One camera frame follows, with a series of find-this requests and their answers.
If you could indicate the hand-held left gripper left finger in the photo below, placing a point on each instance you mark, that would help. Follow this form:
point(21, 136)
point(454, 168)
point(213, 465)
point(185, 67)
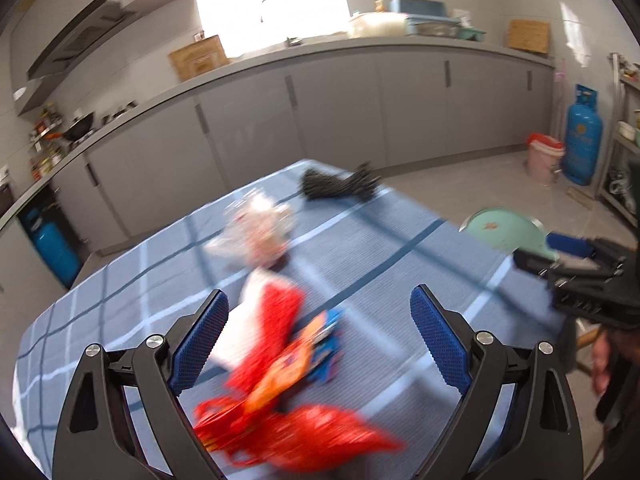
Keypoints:
point(200, 345)

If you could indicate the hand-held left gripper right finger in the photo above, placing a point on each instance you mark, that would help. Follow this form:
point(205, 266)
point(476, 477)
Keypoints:
point(440, 340)

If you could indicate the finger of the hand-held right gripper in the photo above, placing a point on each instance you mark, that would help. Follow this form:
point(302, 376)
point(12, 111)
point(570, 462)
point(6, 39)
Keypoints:
point(567, 245)
point(535, 262)

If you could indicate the red plastic wrapper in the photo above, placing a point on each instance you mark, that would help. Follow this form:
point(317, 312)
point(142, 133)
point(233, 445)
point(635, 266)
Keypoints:
point(272, 325)

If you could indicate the blue orange snack wrapper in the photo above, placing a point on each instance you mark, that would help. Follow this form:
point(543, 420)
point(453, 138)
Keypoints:
point(317, 342)

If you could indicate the clear plastic bag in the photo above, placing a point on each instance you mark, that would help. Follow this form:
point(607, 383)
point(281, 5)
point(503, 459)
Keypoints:
point(255, 230)

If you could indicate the red foil wrapper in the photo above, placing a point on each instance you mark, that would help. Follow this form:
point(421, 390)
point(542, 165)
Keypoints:
point(300, 427)

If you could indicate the person's right forearm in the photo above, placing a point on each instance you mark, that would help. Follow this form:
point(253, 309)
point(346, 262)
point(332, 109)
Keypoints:
point(622, 385)

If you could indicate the person's right hand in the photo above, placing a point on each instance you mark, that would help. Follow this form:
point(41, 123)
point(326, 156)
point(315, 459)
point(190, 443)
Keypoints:
point(602, 360)

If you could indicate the pink bucket with red bag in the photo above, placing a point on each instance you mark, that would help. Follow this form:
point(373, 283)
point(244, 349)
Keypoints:
point(545, 157)

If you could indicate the large blue gas cylinder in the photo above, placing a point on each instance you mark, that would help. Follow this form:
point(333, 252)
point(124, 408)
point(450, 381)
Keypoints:
point(582, 135)

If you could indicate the blue checked tablecloth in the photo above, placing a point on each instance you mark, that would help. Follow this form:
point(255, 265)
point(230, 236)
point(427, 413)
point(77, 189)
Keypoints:
point(350, 270)

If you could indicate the steel shelf rack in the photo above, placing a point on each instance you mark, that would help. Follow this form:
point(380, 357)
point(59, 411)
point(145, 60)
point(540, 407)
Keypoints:
point(622, 125)

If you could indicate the blue gas cylinder under counter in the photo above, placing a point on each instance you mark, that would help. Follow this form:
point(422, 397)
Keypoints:
point(50, 250)

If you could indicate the light wooden cutting board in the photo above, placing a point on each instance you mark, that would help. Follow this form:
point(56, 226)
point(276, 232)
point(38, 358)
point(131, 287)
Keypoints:
point(527, 35)

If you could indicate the teal plastic basket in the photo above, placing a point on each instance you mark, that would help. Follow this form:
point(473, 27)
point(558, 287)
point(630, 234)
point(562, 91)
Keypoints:
point(472, 34)

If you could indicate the black wok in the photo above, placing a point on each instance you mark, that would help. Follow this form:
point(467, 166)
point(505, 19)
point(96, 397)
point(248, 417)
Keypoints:
point(77, 127)

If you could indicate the grey kitchen base cabinets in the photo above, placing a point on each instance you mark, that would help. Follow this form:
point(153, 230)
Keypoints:
point(300, 115)

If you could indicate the steel bowl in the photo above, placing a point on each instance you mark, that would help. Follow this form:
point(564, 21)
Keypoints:
point(440, 28)

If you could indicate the spice rack with bottles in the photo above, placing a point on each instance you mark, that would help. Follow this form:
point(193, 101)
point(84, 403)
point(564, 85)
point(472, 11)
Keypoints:
point(45, 140)

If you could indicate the blue dish rack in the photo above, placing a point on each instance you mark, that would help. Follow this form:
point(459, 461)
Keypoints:
point(419, 9)

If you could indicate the white plastic basin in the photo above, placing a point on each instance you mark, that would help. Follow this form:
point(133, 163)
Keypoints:
point(377, 23)

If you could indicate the wooden cutting board with rack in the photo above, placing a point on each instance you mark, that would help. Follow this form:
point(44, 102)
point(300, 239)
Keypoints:
point(197, 57)

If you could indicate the range hood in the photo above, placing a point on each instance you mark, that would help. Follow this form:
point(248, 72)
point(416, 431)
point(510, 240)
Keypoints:
point(75, 37)

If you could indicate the window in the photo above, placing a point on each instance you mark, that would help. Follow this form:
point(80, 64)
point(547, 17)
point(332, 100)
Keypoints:
point(265, 2)

